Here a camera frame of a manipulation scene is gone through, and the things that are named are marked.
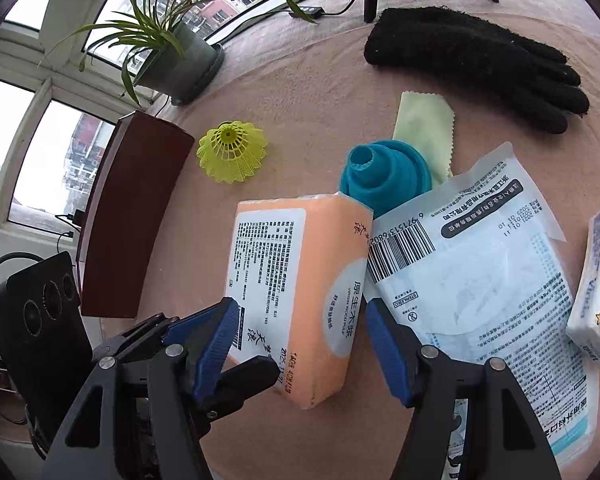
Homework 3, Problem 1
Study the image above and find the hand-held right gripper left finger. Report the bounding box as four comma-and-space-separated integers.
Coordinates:
40, 297, 241, 480

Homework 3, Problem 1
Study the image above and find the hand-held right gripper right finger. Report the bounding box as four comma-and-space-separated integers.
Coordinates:
365, 297, 563, 480

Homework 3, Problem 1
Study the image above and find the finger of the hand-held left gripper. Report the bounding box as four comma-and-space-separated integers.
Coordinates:
205, 354, 281, 423
92, 302, 225, 366

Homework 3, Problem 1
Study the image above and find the orange tissue pack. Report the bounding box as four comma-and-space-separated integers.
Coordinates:
224, 192, 373, 409

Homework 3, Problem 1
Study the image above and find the teal silicone funnel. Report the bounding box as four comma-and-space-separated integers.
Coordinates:
339, 141, 433, 213

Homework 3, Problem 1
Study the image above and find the light green cloth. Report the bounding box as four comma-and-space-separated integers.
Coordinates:
391, 91, 456, 181

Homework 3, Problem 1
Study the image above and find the white face mask packet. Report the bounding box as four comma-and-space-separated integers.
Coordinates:
365, 141, 598, 476

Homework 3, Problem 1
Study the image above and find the yellow plastic shuttlecock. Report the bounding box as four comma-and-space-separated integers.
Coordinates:
196, 121, 268, 184

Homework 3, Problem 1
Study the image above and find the small white star-print tissue pack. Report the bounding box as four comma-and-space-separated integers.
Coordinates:
565, 205, 600, 371

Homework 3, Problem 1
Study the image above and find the grey flower pot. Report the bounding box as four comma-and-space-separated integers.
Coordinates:
135, 22, 220, 103

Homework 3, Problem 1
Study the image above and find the grey pot saucer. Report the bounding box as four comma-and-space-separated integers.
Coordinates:
169, 42, 226, 107

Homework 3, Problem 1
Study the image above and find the green spider plant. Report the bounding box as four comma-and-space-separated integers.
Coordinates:
45, 0, 351, 106

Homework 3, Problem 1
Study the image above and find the black knit glove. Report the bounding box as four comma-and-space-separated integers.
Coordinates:
364, 6, 591, 134

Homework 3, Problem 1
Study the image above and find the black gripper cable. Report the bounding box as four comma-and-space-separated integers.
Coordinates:
0, 251, 45, 311

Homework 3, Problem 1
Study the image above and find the black plug with cable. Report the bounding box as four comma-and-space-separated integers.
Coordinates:
55, 210, 87, 261

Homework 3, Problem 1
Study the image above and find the white window frame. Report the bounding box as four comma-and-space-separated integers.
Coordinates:
0, 0, 261, 241

